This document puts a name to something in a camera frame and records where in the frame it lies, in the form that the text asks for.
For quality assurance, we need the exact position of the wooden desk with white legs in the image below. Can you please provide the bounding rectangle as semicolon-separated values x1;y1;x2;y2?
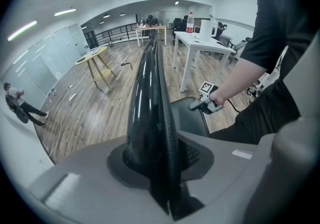
135;24;168;49

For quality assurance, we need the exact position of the black framed glass door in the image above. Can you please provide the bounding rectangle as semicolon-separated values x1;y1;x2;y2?
83;30;98;50

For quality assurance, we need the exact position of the person's right hand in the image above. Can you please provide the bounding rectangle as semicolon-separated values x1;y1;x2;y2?
208;93;226;107

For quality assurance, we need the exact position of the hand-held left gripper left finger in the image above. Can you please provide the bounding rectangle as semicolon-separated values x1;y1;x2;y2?
26;135;176;224

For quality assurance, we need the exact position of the black metal railing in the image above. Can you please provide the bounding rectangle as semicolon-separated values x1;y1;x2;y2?
83;23;141;50

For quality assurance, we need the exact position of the red label plastic bottle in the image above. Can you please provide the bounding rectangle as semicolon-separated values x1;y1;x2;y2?
185;12;195;35

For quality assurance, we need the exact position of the person's right forearm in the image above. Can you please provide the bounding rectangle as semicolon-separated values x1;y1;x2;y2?
213;42;269;100

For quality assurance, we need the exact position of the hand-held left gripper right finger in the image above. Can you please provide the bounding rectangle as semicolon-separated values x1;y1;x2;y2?
176;130;272;224

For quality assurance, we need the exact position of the long ceiling light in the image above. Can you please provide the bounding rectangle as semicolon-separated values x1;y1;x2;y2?
7;20;38;42
54;8;77;17

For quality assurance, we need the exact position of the round yellow wooden table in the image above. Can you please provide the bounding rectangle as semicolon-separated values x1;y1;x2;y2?
74;46;117;93

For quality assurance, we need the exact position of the white floor cable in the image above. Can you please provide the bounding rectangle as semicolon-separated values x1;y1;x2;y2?
48;72;76;158

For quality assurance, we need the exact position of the black folding chair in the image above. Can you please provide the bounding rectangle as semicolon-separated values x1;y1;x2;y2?
124;39;211;221

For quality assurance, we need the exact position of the white electric kettle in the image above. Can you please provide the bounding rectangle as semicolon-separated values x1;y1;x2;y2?
198;19;218;43

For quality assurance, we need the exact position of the person's black clothing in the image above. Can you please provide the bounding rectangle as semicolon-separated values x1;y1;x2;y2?
209;0;320;146

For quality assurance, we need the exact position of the white square table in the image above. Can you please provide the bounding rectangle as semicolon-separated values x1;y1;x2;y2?
172;31;237;93

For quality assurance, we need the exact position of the white door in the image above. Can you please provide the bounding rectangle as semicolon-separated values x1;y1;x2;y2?
67;24;85;59

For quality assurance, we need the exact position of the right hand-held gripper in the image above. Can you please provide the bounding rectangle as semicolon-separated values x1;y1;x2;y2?
188;81;226;115

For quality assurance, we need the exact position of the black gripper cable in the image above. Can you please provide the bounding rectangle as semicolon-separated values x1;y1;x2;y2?
224;99;241;114

